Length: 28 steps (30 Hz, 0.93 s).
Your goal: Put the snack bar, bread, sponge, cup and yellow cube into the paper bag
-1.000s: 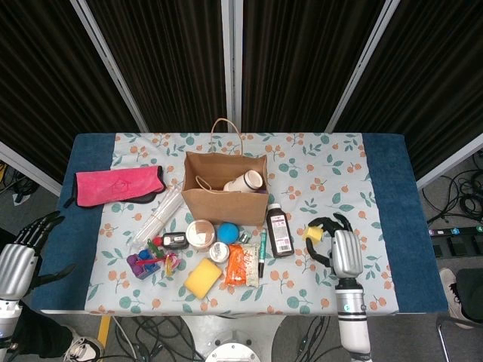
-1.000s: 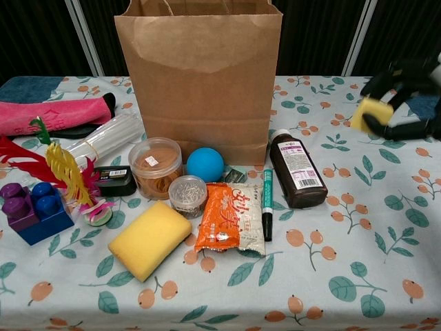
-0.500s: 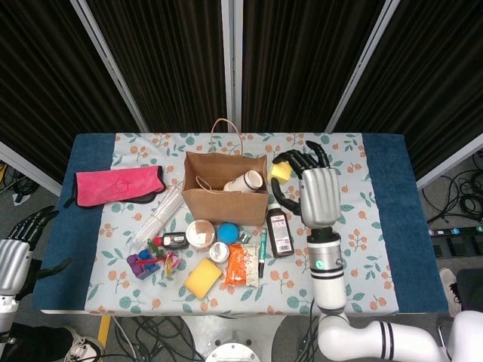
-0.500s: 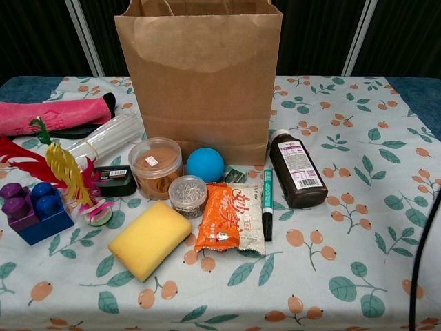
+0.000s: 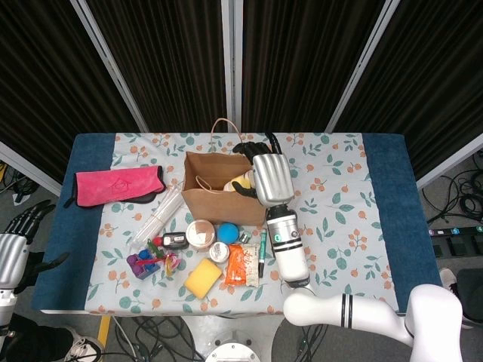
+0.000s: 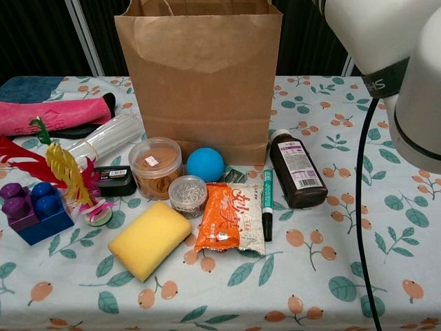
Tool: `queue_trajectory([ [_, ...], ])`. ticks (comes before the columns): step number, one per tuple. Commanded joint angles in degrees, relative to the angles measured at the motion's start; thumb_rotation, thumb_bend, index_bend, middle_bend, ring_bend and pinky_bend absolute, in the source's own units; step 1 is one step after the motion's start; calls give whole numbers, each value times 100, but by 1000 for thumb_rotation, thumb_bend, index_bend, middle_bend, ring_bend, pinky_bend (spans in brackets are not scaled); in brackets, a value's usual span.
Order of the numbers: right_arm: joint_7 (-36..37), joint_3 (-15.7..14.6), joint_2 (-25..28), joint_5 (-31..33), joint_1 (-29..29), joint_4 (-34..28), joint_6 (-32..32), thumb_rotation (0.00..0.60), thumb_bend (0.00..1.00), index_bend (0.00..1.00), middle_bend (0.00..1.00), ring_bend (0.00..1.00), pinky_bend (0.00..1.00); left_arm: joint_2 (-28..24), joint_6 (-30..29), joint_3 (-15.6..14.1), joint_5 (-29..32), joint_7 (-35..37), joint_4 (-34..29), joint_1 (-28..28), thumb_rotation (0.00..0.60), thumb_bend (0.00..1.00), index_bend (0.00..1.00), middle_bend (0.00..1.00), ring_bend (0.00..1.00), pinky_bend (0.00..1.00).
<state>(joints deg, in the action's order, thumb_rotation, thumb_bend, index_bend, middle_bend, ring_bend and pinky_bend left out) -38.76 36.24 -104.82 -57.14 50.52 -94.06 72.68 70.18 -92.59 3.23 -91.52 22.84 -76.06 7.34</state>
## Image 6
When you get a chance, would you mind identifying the brown paper bag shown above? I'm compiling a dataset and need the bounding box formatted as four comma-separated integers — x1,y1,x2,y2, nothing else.
114,0,284,166

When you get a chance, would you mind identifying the blue ball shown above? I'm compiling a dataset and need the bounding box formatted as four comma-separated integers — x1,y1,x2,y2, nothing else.
187,147,225,183

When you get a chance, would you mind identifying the small jar of paper clips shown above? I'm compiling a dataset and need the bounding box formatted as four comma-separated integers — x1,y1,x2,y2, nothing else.
167,174,208,220

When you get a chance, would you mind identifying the orange pickle packet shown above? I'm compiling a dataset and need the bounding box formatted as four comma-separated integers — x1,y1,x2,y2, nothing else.
194,181,267,258

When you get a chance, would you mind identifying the green marker pen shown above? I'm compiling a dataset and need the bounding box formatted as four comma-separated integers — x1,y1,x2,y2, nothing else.
261,168,274,242

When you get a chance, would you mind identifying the clear jar of rubber bands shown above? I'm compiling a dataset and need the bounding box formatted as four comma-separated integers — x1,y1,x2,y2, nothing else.
127,137,184,201

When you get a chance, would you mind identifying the brown medicine bottle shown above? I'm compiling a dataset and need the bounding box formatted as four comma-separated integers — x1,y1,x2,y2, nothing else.
268,129,329,210

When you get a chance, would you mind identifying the yellow sponge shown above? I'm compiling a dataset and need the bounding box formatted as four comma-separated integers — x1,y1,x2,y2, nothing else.
107,201,193,283

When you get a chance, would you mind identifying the small black box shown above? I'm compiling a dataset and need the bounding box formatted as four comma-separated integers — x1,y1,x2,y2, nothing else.
93,165,138,198

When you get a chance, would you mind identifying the bundle of clear straws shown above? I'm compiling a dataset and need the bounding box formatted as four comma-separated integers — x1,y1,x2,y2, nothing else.
63,112,144,163

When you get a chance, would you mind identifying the black partition screen panel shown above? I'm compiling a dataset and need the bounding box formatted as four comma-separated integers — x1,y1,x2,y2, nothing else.
0,0,96,79
270,0,359,77
74,0,134,77

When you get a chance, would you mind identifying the colourful feather shuttlecock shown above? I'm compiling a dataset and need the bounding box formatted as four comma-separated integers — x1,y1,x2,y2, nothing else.
0,116,116,228

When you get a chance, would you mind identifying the floral print tablecloth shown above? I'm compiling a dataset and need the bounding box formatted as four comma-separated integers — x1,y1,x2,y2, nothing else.
0,74,441,331

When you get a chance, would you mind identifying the pink folded towel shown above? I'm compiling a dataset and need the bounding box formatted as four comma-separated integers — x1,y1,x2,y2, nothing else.
0,97,111,136

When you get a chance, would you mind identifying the blue toy building block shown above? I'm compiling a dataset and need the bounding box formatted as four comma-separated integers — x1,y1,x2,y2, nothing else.
15,181,76,246

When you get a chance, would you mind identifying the purple toy building block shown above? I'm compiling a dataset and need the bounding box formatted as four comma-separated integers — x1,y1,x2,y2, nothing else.
0,182,39,235

